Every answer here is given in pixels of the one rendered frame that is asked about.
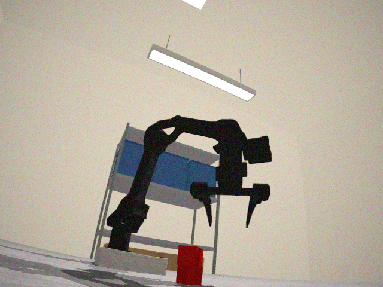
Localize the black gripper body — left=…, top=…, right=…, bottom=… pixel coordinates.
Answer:
left=190, top=161, right=270, bottom=201

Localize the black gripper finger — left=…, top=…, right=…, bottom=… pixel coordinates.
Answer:
left=197, top=194, right=212, bottom=227
left=246, top=195, right=263, bottom=228

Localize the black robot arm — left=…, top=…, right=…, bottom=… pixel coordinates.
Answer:
left=107, top=115, right=272, bottom=252

